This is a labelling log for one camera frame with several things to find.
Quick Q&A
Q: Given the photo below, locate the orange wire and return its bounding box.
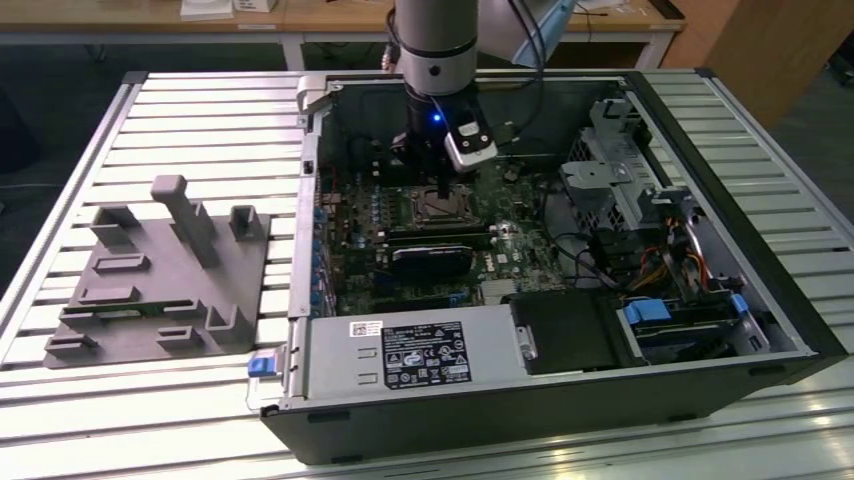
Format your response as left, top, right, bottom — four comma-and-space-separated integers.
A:
626, 257, 677, 292

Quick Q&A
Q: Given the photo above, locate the CPU socket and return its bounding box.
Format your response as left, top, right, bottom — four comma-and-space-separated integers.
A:
407, 185, 481, 227

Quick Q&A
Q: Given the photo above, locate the grey power supply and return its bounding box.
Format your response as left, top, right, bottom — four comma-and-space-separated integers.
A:
303, 305, 529, 401

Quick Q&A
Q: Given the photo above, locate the wooden desk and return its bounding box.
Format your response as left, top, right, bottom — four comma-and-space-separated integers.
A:
0, 0, 688, 71

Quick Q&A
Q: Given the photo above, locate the black open PC case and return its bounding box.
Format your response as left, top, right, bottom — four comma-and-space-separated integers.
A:
259, 68, 849, 466

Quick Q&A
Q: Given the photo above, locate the hard disk in blue carrier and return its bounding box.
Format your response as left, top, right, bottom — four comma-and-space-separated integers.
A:
617, 294, 749, 361

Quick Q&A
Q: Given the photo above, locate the green motherboard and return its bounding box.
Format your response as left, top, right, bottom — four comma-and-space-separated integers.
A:
317, 149, 569, 319

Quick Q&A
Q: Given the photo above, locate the black disk bay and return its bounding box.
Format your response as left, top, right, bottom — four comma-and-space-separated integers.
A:
510, 289, 646, 376

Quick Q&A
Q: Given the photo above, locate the grey parts rack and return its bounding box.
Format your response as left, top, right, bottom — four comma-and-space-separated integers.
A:
40, 174, 274, 371

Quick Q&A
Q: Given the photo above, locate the black graphics card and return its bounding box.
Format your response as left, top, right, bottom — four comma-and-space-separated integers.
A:
390, 243, 477, 277

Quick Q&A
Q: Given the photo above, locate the blue case latch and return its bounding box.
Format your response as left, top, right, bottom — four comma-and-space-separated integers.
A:
247, 352, 286, 379

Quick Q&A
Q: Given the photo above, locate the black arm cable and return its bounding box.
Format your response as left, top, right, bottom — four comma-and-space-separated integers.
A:
510, 0, 550, 146

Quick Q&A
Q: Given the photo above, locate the grey metal drive cage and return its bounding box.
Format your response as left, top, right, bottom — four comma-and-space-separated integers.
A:
557, 97, 696, 236

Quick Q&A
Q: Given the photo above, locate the wooden cabinet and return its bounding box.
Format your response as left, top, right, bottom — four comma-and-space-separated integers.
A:
693, 0, 854, 129

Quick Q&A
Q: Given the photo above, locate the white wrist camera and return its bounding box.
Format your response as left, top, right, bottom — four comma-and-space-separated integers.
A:
443, 102, 501, 175

